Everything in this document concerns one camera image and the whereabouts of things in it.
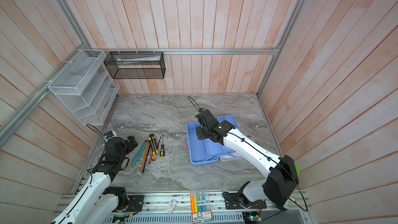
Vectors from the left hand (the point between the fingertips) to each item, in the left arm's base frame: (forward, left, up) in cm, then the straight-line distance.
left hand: (128, 143), depth 84 cm
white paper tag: (-29, -26, -7) cm, 39 cm away
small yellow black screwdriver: (0, -17, -8) cm, 19 cm away
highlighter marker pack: (-28, -40, -8) cm, 50 cm away
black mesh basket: (+51, +4, +16) cm, 54 cm away
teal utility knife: (-2, -3, -9) cm, 10 cm away
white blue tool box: (-4, -42, -3) cm, 43 cm away
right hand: (+4, -40, +7) cm, 41 cm away
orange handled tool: (-4, -8, -8) cm, 12 cm away
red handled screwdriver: (-5, -11, -9) cm, 15 cm away
